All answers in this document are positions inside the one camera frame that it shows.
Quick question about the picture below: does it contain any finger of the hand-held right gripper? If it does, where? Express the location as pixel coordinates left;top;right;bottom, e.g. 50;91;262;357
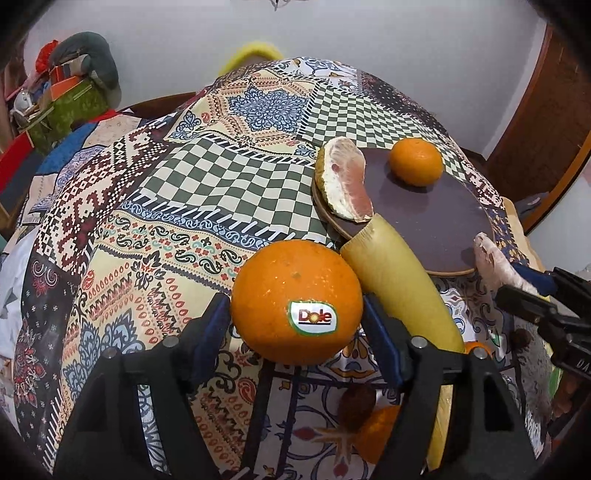
512;263;591;297
496;285;578;326

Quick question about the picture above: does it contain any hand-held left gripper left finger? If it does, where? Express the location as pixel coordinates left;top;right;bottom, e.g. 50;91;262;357
53;294;230;480

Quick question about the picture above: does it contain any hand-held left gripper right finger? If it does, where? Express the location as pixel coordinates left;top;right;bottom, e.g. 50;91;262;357
364;295;548;480

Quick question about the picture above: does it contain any peeled pomelo segment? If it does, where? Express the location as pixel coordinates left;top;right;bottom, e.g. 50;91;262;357
473;232;539;296

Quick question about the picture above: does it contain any large orange with sticker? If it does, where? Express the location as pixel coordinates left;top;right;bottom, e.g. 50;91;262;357
231;239;365;365

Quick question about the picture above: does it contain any yellow banana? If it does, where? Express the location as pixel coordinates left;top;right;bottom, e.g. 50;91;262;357
341;215;466;468

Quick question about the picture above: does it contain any round dark wooden board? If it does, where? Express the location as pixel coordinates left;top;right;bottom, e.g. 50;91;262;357
311;148;497;278

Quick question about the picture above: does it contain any patchwork printed tablecloth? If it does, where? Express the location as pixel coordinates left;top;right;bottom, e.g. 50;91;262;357
11;56;555;480

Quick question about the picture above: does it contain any brown wooden door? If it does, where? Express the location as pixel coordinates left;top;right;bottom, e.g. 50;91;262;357
485;23;591;236

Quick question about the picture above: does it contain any peeled pomelo wedge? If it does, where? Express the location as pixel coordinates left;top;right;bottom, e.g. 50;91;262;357
315;137;375;221

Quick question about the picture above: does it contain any green patterned box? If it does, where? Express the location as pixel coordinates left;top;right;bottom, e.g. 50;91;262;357
28;76;112;155

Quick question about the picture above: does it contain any yellow plush object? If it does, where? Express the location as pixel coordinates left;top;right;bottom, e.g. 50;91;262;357
217;41;284;75

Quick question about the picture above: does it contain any orange cardboard box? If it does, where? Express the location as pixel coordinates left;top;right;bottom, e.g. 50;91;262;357
46;65;93;100

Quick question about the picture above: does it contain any grey cushion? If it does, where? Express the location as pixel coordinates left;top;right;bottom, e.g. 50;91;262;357
48;32;123;104

